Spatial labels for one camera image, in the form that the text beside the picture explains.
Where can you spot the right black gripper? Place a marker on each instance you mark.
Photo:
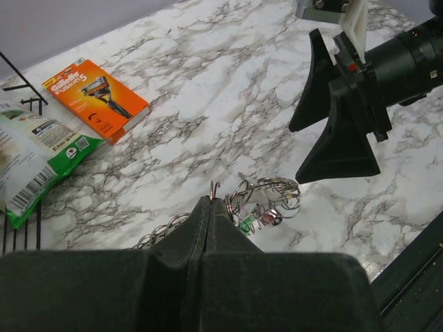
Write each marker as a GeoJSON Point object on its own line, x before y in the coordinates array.
{"type": "Point", "coordinates": [357, 108]}

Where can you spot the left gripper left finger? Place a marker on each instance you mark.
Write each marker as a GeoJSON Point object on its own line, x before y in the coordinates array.
{"type": "Point", "coordinates": [107, 290]}

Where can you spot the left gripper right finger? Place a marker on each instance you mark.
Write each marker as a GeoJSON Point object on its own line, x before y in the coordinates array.
{"type": "Point", "coordinates": [241, 288]}

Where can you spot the key with green tag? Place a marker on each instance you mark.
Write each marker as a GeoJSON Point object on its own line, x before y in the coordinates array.
{"type": "Point", "coordinates": [246, 226]}

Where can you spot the round metal keyring disc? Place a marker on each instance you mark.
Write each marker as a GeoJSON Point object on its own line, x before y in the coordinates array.
{"type": "Point", "coordinates": [270, 200]}

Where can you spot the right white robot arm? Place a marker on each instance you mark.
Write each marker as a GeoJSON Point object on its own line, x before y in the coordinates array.
{"type": "Point", "coordinates": [409, 65]}

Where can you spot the white and green packet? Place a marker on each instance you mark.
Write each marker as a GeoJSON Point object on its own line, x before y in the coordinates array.
{"type": "Point", "coordinates": [36, 154]}

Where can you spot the orange Gillette razor box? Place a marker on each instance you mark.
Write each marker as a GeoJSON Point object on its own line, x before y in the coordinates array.
{"type": "Point", "coordinates": [103, 103]}

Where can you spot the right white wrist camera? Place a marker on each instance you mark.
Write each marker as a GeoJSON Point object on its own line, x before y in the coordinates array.
{"type": "Point", "coordinates": [350, 15]}

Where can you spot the black wire rack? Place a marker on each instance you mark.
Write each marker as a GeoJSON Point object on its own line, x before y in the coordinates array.
{"type": "Point", "coordinates": [28, 236]}

